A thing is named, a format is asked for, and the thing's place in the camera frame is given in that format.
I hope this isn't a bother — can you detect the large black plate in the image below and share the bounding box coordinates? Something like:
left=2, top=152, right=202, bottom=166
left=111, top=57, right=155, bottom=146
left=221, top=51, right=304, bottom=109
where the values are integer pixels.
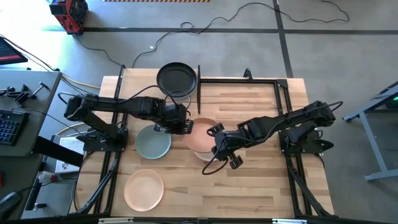
left=155, top=62, right=198, bottom=100

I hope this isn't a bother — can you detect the black metal beam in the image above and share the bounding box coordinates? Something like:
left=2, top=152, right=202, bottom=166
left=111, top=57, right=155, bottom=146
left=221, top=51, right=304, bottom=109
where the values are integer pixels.
left=30, top=136, right=85, bottom=168

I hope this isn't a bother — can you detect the red and black power station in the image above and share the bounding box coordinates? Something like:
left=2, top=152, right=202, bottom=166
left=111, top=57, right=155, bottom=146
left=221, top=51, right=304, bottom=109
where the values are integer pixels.
left=49, top=0, right=89, bottom=35

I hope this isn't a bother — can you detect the tan cable hoop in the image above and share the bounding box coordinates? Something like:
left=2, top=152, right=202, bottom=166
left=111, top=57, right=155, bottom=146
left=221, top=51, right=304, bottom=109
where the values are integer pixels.
left=55, top=122, right=94, bottom=138

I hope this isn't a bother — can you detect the black floor cable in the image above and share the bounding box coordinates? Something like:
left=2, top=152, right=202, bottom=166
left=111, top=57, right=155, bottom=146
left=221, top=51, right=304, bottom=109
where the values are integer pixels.
left=73, top=33, right=125, bottom=68
left=132, top=1, right=351, bottom=68

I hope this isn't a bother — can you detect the grey desk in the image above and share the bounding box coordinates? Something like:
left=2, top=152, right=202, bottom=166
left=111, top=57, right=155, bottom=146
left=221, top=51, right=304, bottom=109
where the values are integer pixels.
left=0, top=68, right=63, bottom=158

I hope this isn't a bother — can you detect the blue-green plate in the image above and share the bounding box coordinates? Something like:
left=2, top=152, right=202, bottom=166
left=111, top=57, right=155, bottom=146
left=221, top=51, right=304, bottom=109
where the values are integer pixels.
left=135, top=124, right=172, bottom=161

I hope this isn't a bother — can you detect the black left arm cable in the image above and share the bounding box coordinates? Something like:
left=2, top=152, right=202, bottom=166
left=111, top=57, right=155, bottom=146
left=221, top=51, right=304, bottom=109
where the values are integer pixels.
left=57, top=84, right=192, bottom=110

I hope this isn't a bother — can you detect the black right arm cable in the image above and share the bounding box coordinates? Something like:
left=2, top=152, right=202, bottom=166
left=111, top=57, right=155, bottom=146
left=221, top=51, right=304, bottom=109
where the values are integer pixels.
left=201, top=100, right=345, bottom=176

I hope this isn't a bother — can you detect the black desk clamp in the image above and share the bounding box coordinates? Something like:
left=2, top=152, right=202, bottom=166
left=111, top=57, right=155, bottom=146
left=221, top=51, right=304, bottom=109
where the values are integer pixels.
left=0, top=81, right=50, bottom=106

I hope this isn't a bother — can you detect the black keyboard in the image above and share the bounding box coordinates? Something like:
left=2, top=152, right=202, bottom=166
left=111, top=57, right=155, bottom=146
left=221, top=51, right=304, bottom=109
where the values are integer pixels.
left=0, top=108, right=31, bottom=147

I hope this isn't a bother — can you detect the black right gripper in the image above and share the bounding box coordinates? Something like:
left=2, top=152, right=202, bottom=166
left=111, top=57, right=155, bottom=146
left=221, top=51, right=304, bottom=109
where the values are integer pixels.
left=207, top=122, right=243, bottom=161

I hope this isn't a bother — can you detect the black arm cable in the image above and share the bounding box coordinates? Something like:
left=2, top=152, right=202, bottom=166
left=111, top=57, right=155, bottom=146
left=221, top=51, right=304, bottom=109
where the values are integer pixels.
left=57, top=84, right=192, bottom=110
left=201, top=100, right=345, bottom=176

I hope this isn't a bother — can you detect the pale pink plate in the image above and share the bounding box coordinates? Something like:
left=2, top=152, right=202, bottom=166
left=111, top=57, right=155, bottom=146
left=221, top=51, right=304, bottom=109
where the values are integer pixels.
left=123, top=169, right=165, bottom=213

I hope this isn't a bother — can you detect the peach orange plate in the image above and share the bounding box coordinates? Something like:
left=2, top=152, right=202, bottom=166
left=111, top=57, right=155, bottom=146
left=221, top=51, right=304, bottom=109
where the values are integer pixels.
left=182, top=117, right=222, bottom=154

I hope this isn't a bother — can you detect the silver metal bracket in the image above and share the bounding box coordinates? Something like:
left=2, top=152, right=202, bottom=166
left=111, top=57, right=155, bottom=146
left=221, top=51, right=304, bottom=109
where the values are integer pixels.
left=98, top=217, right=134, bottom=224
left=272, top=218, right=308, bottom=224

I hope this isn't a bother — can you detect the clear plastic bottle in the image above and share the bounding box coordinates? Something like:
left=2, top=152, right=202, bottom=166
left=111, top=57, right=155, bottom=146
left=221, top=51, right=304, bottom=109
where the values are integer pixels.
left=36, top=170, right=63, bottom=184

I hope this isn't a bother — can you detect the grey metal stand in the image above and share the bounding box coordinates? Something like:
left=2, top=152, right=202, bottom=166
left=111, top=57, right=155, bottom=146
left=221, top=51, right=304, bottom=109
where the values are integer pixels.
left=341, top=81, right=398, bottom=182

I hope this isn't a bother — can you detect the yellow floor cable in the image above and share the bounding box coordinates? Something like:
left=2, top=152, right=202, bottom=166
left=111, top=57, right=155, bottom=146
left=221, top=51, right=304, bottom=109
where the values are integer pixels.
left=60, top=73, right=102, bottom=90

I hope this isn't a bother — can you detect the white box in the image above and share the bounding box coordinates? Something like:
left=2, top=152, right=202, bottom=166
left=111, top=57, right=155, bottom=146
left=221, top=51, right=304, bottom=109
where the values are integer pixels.
left=54, top=135, right=93, bottom=174

